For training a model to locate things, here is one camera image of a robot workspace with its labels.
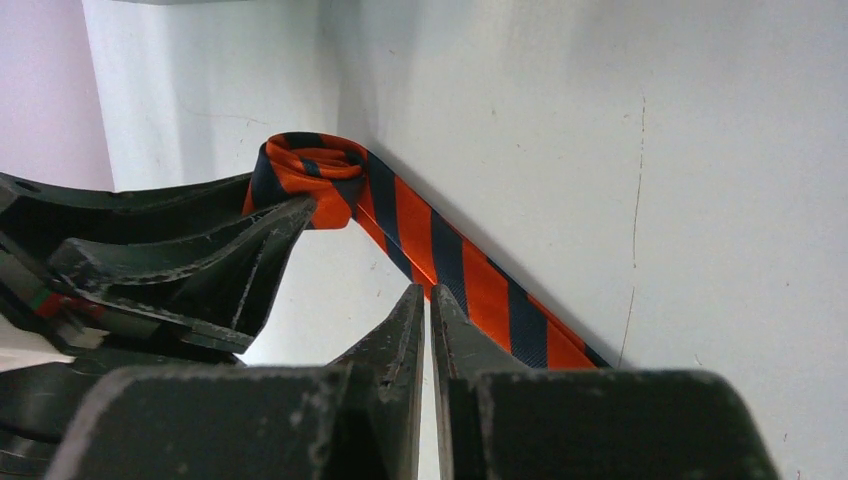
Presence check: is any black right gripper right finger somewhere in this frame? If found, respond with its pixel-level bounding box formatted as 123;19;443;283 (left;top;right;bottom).
431;285;778;479

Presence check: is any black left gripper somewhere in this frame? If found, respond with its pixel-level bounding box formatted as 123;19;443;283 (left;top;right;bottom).
1;173;316;479

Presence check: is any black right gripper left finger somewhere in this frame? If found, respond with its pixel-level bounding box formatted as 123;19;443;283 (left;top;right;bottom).
46;285;424;479

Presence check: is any orange navy striped tie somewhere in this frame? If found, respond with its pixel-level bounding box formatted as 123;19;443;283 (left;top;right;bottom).
243;132;608;369

